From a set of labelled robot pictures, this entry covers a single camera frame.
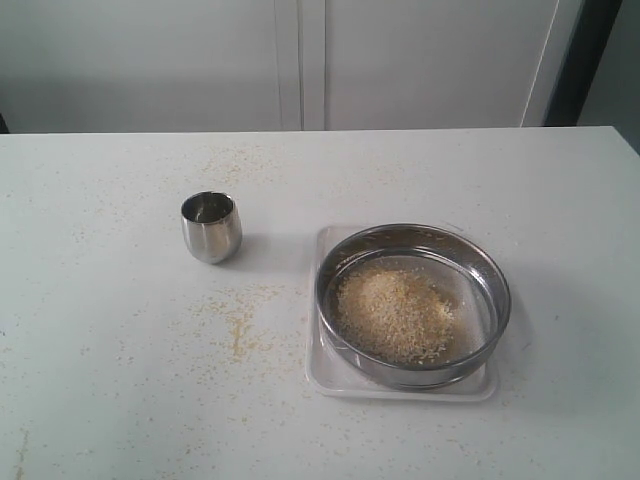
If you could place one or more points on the white plastic tray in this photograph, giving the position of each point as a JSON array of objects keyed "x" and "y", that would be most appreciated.
[{"x": 461, "y": 275}]

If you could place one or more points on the round steel mesh sieve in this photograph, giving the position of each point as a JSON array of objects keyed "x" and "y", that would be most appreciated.
[{"x": 401, "y": 308}]

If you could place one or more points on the stainless steel cup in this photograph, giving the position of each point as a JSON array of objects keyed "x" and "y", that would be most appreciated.
[{"x": 211, "y": 226}]

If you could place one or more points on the white cabinet doors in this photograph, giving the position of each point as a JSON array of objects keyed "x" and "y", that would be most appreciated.
[{"x": 142, "y": 66}]

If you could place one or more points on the pile of tan grain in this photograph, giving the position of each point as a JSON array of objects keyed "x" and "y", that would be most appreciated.
[{"x": 395, "y": 315}]

